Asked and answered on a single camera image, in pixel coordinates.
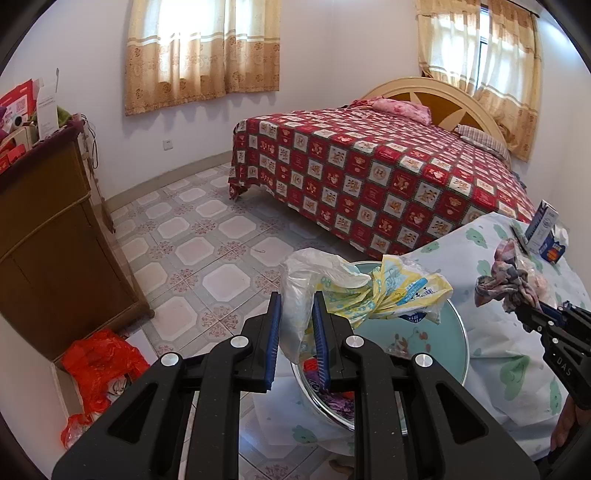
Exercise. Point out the striped pillow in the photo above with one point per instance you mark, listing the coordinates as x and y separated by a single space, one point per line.
482 138

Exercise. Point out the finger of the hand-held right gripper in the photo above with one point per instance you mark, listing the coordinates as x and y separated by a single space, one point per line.
575 314
535 318

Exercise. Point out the dark foil wrapper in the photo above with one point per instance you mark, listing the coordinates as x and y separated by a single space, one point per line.
521 236

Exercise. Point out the white blue milk carton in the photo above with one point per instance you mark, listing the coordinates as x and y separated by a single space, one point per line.
541 226

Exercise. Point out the red plastic bag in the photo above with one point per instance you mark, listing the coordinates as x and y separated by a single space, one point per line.
101 364

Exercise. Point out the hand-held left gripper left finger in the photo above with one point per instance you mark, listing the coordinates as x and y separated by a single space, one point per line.
272 344

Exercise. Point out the pink pillow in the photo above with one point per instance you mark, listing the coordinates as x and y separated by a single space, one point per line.
401 110

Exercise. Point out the white wall socket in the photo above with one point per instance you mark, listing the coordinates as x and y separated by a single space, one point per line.
167 144

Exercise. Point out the cardboard box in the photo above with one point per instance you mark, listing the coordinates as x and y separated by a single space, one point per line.
69 387

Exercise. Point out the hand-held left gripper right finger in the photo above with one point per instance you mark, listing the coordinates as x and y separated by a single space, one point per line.
321 350

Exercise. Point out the blue carton box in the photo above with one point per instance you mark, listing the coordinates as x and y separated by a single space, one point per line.
553 251

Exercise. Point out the clear plastic bag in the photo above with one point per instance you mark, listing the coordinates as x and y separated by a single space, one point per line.
535 279

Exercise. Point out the white translucent plastic bag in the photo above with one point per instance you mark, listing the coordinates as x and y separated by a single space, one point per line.
295 295

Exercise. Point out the red gift box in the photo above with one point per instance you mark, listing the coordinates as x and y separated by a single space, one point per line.
18 99

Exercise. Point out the brown wooden cabinet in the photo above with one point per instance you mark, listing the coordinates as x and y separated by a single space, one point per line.
55 258

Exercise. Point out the white paper box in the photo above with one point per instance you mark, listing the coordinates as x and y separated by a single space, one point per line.
47 108

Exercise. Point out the person's right hand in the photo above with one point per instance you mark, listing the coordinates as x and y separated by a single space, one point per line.
562 427

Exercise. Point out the cloud print tablecloth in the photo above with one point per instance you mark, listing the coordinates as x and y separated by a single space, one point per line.
508 378

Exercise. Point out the red checked bedspread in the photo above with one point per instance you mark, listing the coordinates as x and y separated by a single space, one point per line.
369 175

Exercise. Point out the beige patterned curtain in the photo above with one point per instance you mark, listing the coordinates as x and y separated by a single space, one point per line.
194 64
503 69

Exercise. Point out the yellow printed plastic bag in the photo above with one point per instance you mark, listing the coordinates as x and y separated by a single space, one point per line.
401 290

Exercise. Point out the cream wooden bed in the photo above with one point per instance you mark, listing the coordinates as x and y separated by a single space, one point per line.
434 94

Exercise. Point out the grey pink rag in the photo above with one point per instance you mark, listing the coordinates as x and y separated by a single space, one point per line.
505 277

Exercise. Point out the metal basin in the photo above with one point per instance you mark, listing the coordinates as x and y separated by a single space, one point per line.
438 337

